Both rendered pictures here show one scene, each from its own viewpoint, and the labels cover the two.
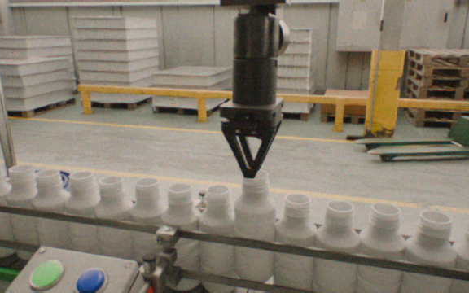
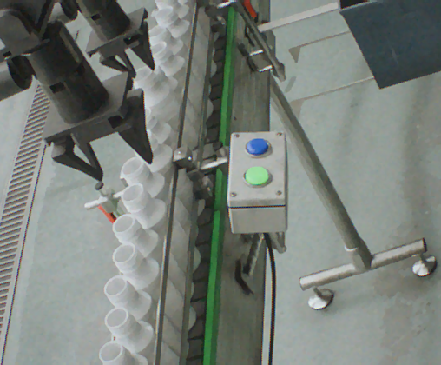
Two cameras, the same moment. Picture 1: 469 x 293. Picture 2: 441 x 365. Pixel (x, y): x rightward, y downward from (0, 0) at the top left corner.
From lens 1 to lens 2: 1.57 m
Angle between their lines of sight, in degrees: 72
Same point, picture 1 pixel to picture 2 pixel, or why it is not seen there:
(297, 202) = not seen: hidden behind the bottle
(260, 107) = (135, 14)
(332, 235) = (175, 61)
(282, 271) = (190, 114)
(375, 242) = (177, 45)
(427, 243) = (179, 23)
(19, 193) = (141, 294)
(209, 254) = not seen: hidden behind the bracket
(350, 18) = not seen: outside the picture
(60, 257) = (238, 178)
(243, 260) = (188, 127)
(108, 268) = (241, 145)
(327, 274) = (194, 82)
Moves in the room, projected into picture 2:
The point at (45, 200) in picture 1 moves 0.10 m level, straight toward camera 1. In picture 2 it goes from (152, 262) to (202, 212)
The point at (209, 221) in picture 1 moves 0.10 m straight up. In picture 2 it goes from (166, 130) to (136, 85)
